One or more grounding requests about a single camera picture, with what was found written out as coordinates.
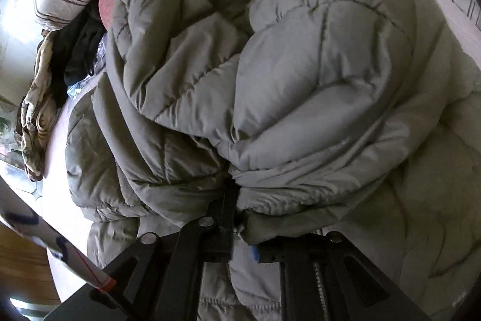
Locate olive quilted puffer jacket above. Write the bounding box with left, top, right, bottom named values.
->
left=65, top=0, right=480, bottom=320

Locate black clothing pile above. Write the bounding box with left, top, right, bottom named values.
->
left=49, top=0, right=106, bottom=108

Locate beige brown patterned blanket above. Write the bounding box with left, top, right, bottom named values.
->
left=16, top=32, right=57, bottom=182

